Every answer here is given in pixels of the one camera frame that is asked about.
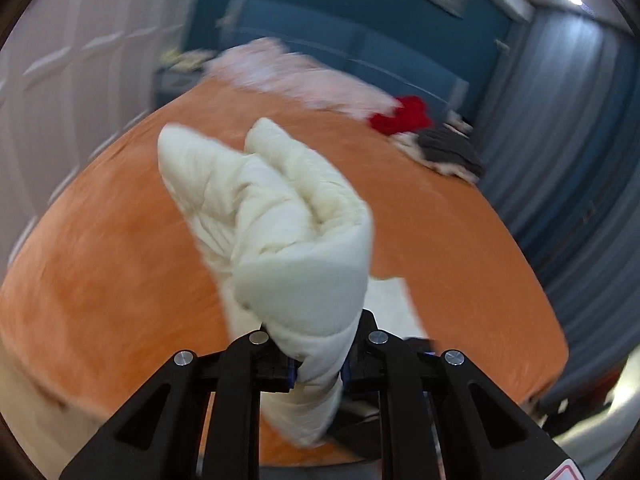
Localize blue upholstered headboard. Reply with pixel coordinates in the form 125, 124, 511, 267
217, 0, 470, 122

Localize dark grey knitted garment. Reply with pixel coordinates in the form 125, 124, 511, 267
416, 128, 485, 178

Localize blue-grey curtain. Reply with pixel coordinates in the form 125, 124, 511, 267
473, 8, 639, 403

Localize red garment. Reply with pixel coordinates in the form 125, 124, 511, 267
368, 96, 434, 136

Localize pink crumpled bedding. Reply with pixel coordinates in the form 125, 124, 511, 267
204, 37, 400, 122

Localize dark bedside table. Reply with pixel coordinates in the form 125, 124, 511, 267
153, 67, 204, 110

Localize orange plush bed blanket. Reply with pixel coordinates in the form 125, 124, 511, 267
1, 79, 568, 479

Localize white quilted padded garment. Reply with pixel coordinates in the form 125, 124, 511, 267
157, 118, 424, 448

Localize white panelled wardrobe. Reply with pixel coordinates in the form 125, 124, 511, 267
1, 0, 195, 269

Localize yellow-white items on nightstand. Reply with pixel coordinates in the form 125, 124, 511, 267
160, 49, 217, 73

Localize white garment under grey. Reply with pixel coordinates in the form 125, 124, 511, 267
390, 112, 485, 184

